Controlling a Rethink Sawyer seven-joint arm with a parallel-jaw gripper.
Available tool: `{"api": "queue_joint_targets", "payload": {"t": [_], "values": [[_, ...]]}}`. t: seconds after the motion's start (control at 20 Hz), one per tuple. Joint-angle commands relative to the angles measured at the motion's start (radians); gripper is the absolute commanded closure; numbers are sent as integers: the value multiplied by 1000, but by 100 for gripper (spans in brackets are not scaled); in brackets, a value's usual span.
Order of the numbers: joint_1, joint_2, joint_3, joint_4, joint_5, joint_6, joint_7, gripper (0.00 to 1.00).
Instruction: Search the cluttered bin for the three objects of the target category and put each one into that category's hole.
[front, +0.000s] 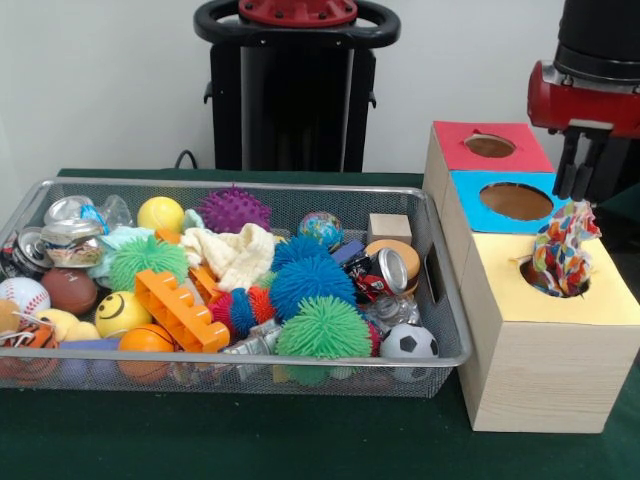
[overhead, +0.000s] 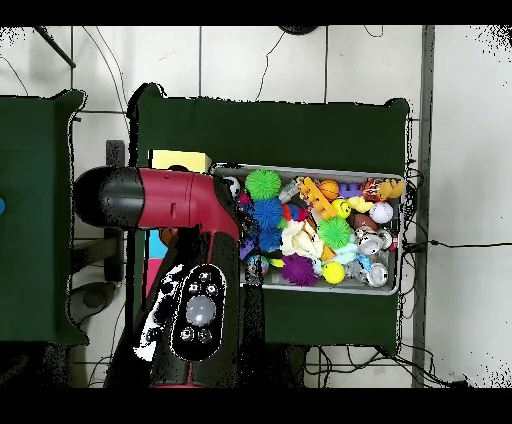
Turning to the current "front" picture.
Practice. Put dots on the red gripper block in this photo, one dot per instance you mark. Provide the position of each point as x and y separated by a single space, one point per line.
575 107

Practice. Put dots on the polka dot cloth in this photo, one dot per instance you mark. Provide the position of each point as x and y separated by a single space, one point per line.
560 250

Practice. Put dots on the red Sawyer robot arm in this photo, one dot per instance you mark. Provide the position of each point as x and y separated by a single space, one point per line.
600 35

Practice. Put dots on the shallow metal mesh bin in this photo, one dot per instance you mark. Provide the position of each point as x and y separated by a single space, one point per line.
447 330

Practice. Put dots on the wooden box with three holes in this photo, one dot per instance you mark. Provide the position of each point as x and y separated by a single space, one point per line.
540 380

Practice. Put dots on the dark green table cloth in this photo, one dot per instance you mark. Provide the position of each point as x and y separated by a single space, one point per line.
627 200
250 440

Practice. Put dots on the black and white soccer ball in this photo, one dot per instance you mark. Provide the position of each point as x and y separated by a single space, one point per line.
410 342

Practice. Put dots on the blue spiky rubber ball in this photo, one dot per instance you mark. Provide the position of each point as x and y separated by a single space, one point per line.
312 282

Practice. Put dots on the green spiky rubber ball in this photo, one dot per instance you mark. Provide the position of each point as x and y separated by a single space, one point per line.
145 260
325 327

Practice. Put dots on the purple spiky ball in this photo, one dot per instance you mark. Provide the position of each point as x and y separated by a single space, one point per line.
232 210

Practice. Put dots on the red and blue spiky toy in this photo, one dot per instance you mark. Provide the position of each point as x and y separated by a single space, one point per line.
242 310

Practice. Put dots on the yellow tennis ball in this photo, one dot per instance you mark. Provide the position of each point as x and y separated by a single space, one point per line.
160 214

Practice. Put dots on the orange toy building brick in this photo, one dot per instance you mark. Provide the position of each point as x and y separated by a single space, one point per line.
175 310

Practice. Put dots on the yellow smiley face ball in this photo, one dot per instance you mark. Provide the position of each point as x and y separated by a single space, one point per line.
117 315

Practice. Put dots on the white baseball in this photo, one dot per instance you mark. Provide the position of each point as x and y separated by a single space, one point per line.
25 295

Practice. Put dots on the black pedestal with red base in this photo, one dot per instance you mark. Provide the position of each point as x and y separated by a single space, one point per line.
300 100

